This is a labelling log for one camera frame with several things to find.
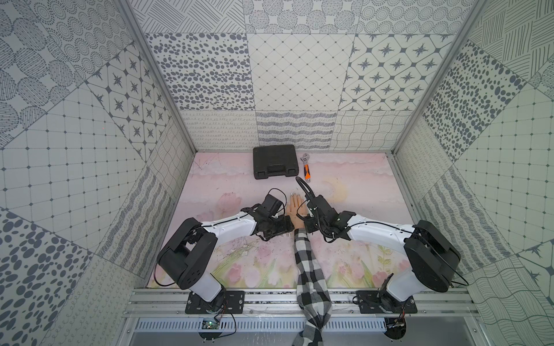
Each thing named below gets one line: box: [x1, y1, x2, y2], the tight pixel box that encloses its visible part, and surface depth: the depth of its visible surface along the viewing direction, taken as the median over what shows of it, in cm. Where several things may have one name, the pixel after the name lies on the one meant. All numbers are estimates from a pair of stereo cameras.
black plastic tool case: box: [252, 144, 300, 180], surface depth 112 cm
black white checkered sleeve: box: [291, 227, 333, 346], surface depth 73 cm
